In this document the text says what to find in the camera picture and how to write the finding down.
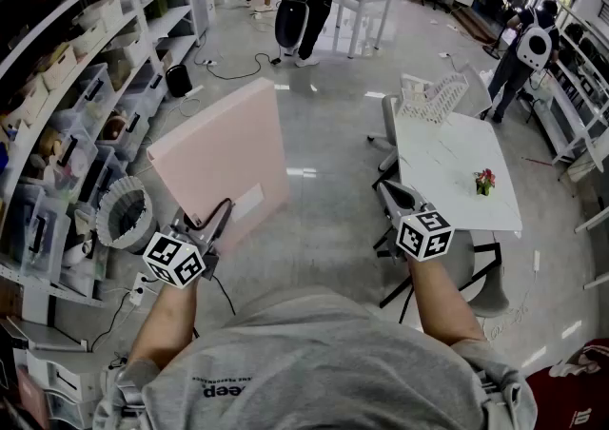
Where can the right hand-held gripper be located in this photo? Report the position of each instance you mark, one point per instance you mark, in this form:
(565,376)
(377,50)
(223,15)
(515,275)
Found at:
(423,235)

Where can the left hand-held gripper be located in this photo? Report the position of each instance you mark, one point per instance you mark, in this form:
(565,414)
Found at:
(173,259)

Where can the pink folder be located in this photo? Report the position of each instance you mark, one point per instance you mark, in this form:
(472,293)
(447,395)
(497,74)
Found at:
(219,142)

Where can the white file rack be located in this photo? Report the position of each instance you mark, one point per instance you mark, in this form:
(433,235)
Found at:
(435,102)

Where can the person's left forearm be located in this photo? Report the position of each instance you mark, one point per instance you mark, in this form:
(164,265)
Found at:
(164,318)

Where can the person's right forearm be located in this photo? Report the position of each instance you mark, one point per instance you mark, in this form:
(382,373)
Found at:
(442,299)

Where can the white storage shelf unit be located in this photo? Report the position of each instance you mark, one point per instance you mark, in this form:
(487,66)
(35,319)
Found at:
(169,15)

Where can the white mesh office chair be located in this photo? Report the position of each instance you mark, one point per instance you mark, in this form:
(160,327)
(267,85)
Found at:
(389,123)

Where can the small potted red flower plant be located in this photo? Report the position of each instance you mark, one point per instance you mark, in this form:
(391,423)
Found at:
(485,180)

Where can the white power strip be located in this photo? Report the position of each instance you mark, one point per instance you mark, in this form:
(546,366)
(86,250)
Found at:
(209,62)
(537,260)
(139,290)
(444,55)
(194,91)

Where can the grey shell chair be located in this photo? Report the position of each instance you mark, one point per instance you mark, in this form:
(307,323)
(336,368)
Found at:
(490,295)

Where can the red stick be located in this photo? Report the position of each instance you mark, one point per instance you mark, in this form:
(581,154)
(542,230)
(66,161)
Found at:
(537,162)

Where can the black cylinder device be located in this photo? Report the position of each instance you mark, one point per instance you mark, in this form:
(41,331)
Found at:
(178,81)

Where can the person's grey t-shirt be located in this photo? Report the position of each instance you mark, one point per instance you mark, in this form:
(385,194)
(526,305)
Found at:
(309,361)

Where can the black fan stand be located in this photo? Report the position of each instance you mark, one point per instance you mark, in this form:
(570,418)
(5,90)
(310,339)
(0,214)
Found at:
(495,50)

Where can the row of clear storage bins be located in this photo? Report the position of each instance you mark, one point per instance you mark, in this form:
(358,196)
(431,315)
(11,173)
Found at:
(90,95)

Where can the white metal shelf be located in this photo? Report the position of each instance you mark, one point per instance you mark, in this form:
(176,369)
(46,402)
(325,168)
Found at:
(571,123)

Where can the brown wooden platform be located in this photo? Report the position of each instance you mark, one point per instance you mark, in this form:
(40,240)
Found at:
(476,24)

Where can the white drawer cabinet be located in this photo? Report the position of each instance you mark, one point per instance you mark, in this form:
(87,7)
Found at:
(71,380)

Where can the row of white storage baskets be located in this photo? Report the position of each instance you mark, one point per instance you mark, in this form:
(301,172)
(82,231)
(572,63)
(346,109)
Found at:
(102,9)

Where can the red printed jersey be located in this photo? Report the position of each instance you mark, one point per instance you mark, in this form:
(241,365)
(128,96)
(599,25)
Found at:
(571,390)

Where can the white metal frame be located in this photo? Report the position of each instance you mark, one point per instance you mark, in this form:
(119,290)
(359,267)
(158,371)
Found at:
(590,223)

